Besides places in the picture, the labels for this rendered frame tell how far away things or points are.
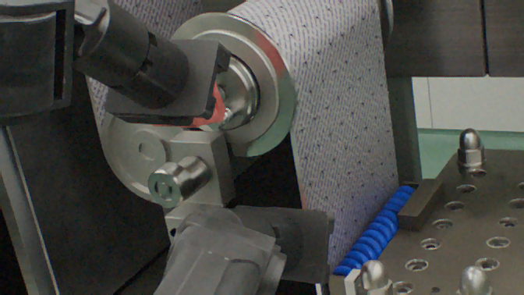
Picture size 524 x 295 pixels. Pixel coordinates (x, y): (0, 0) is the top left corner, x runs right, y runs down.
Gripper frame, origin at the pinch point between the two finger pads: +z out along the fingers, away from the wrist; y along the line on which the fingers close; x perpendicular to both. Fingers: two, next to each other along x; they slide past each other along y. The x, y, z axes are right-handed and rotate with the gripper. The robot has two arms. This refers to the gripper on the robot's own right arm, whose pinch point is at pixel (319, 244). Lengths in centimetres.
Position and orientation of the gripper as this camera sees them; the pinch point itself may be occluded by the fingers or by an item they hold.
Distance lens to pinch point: 88.4
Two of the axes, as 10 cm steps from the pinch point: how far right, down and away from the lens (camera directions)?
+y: 8.6, 0.4, -5.0
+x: 0.9, -9.9, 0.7
